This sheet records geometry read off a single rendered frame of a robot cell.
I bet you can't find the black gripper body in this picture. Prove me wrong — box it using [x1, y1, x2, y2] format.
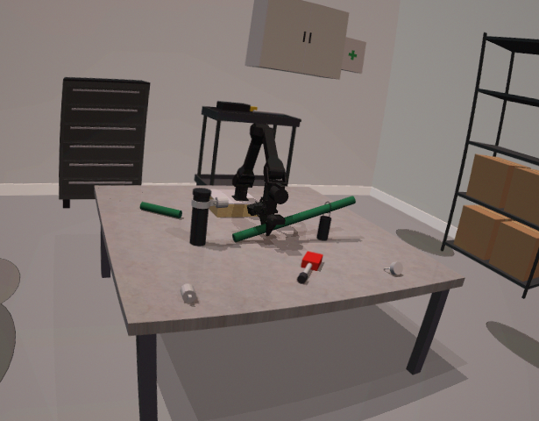
[259, 196, 286, 225]

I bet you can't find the green cylinder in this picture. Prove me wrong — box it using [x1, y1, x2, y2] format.
[232, 196, 356, 243]
[140, 202, 182, 218]

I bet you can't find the grey cup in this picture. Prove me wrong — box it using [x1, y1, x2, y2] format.
[191, 196, 229, 209]

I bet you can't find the black post with cap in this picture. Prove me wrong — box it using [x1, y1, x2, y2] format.
[190, 188, 212, 246]

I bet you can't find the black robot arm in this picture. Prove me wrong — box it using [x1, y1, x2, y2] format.
[232, 123, 288, 216]

